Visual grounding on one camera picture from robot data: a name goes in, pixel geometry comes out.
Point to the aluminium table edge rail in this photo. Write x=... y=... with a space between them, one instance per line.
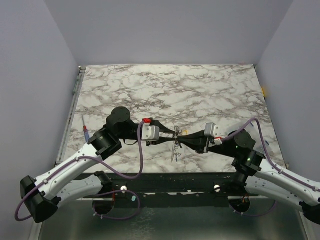
x=71 y=114

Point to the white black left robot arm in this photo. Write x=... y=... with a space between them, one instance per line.
x=44 y=194

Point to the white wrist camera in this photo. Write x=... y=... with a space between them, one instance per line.
x=212 y=132
x=150 y=133

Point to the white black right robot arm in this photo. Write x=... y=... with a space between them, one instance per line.
x=256 y=173

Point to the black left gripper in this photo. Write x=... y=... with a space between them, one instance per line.
x=162 y=128

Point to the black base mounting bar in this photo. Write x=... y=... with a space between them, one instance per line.
x=172 y=190

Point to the key with yellow tag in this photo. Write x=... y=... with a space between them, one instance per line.
x=184 y=132

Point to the blue handled screwdriver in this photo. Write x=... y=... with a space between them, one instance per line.
x=85 y=130

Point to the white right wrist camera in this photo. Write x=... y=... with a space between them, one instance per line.
x=212 y=132

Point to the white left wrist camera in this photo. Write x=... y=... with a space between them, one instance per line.
x=150 y=133

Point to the clear plastic box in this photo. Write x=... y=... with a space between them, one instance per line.
x=255 y=135

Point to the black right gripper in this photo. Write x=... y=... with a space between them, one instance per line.
x=205 y=141

